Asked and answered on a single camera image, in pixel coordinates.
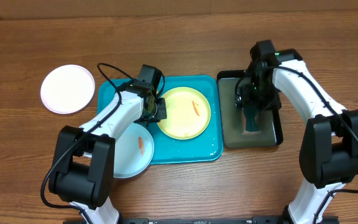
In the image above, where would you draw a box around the yellow-green plate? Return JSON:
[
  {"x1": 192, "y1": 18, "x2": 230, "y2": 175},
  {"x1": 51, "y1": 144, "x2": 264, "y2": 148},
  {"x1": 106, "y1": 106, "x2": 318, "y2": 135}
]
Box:
[{"x1": 157, "y1": 86, "x2": 211, "y2": 140}]

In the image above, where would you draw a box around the white pink plate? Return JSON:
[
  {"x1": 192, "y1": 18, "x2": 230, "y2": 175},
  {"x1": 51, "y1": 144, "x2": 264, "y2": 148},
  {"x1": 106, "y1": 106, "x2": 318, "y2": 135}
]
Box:
[{"x1": 40, "y1": 65, "x2": 96, "y2": 114}]

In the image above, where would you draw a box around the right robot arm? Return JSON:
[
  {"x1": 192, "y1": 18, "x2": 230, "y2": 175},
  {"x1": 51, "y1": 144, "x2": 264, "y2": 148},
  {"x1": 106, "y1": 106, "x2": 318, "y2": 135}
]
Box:
[{"x1": 234, "y1": 40, "x2": 358, "y2": 223}]

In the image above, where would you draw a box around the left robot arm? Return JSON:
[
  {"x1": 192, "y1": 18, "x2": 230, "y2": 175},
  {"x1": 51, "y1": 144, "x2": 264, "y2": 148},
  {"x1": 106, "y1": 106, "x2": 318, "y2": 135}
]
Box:
[{"x1": 40, "y1": 65, "x2": 167, "y2": 224}]

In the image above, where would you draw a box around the black water tray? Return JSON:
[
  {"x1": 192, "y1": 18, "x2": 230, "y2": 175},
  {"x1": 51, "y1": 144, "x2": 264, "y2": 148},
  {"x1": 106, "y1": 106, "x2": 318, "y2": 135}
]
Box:
[{"x1": 217, "y1": 70, "x2": 283, "y2": 148}]

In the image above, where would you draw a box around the teal plastic tray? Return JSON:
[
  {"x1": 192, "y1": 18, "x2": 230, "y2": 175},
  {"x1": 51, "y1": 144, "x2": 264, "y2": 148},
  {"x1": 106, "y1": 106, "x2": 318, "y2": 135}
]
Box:
[{"x1": 96, "y1": 75, "x2": 224, "y2": 166}]

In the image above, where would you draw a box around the light blue plate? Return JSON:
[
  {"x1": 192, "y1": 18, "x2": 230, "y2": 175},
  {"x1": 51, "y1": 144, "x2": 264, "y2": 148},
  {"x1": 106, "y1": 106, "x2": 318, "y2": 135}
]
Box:
[{"x1": 113, "y1": 123, "x2": 154, "y2": 179}]

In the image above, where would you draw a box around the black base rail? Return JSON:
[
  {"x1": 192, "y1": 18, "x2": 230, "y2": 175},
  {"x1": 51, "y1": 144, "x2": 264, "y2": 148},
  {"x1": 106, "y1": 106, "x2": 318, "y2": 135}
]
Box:
[{"x1": 62, "y1": 215, "x2": 341, "y2": 224}]

